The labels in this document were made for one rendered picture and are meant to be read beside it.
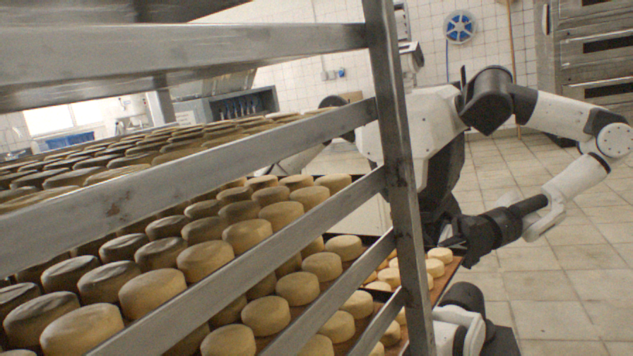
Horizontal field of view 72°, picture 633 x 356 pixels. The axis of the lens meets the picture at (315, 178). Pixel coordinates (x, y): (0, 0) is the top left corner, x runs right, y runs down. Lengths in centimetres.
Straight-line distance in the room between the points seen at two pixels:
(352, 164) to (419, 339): 134
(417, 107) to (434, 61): 490
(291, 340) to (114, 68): 28
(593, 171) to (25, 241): 111
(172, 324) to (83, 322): 6
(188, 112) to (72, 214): 179
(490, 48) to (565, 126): 489
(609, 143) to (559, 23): 394
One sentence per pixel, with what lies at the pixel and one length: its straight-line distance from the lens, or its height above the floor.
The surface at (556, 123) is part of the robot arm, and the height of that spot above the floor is 99.
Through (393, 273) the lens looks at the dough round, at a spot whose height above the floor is 79.
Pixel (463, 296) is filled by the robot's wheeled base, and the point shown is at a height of 35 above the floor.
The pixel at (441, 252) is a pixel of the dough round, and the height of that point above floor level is 79.
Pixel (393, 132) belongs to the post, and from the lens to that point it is 56.
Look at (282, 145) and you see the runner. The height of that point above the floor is 114.
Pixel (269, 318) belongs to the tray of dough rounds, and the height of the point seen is 97.
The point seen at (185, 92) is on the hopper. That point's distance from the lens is 220.
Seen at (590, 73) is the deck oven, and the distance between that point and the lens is 520.
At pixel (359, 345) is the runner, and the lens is 55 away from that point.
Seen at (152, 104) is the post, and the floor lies 119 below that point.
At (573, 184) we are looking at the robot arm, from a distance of 118.
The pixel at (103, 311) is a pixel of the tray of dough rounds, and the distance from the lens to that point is 35.
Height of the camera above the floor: 120
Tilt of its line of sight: 13 degrees down
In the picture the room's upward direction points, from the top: 10 degrees counter-clockwise
